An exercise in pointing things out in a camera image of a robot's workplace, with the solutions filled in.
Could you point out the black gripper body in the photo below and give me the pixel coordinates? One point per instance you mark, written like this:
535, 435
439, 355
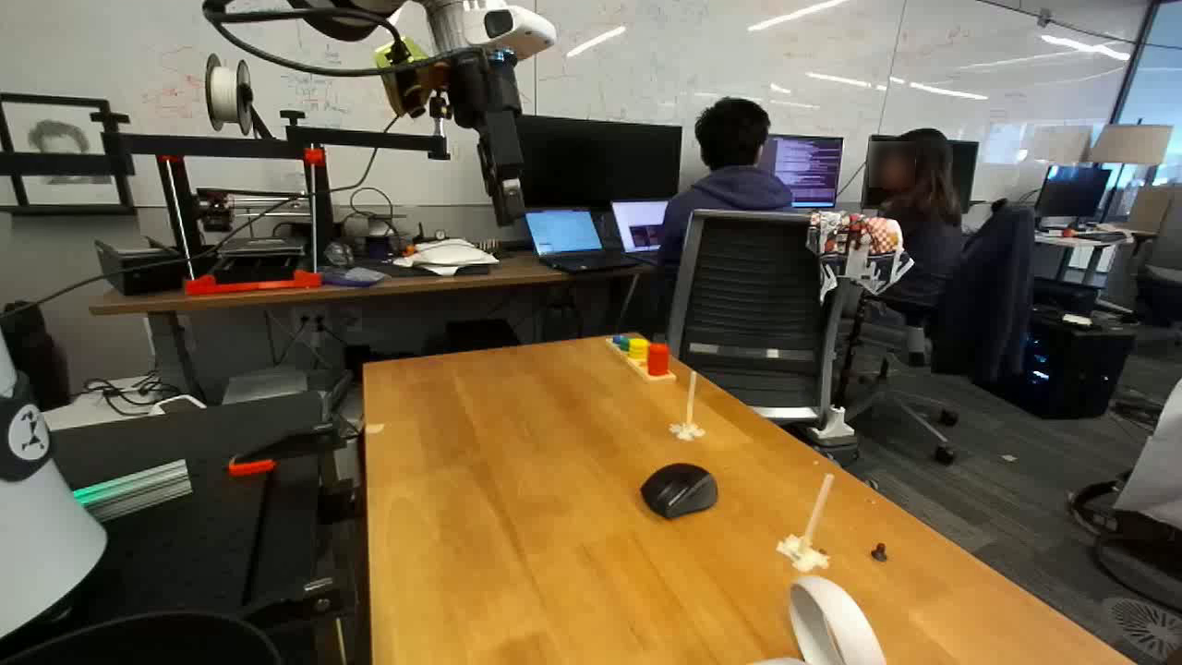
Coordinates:
492, 103

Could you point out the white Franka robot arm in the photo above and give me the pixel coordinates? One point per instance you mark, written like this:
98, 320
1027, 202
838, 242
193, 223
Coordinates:
520, 22

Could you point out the black computer mouse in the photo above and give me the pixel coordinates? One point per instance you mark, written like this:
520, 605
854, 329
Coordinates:
677, 491

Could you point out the open laptop with blue screen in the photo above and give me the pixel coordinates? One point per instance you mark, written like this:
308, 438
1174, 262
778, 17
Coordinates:
567, 235

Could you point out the stack of white papers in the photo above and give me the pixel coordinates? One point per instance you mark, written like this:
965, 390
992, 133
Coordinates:
446, 257

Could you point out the large black monitor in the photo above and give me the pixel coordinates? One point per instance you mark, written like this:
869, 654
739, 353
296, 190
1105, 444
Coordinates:
601, 161

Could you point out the open laptop with white screen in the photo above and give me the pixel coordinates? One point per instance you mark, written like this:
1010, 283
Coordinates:
642, 226

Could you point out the long wooden desk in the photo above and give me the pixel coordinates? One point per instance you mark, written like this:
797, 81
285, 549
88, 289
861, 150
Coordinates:
372, 289

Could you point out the green toy peg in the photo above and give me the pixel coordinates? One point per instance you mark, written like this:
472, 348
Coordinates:
624, 341

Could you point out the yellow toy peg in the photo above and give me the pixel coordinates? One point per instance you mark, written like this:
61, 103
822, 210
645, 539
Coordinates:
637, 348

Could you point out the wooden peg toy board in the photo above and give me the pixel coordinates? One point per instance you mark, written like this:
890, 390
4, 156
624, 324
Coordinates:
631, 355

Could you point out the person in purple hoodie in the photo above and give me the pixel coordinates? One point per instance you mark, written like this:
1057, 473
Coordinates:
731, 186

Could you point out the red toy peg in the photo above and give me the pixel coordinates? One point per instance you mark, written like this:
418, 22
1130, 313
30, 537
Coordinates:
659, 358

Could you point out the red and black 3D printer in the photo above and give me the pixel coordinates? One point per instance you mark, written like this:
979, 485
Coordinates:
254, 251

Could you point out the grey mesh office chair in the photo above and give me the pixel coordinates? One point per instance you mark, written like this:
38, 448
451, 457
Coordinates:
752, 307

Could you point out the white filament spool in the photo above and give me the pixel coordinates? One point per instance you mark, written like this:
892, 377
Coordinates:
228, 95

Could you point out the white plastic stick stand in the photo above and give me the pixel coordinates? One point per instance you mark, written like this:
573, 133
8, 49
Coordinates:
688, 426
806, 549

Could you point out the monitor with purple screen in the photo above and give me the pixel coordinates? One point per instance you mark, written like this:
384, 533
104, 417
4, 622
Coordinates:
810, 171

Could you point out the floral patterned cloth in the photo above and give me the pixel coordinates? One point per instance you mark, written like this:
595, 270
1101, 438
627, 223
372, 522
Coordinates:
861, 249

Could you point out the black box device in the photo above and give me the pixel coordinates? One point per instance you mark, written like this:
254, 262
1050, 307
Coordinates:
140, 262

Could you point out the person with long dark hair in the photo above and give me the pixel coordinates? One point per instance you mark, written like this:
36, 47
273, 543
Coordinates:
927, 207

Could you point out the black framed picture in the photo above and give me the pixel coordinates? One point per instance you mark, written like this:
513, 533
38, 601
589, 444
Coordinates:
57, 142

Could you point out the dark computer monitor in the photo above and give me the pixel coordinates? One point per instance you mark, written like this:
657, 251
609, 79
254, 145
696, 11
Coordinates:
965, 166

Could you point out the pale green bar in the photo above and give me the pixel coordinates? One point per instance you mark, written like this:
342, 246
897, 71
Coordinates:
135, 489

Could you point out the dark blue office chair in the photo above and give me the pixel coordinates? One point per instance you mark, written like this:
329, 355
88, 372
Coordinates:
983, 297

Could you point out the white tape roll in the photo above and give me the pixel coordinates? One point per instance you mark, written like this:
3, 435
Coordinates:
833, 622

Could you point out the black computer tower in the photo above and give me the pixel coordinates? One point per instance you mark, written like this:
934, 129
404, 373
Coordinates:
1073, 364

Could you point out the wrist camera with green mount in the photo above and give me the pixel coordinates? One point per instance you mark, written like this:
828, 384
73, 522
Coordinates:
401, 79

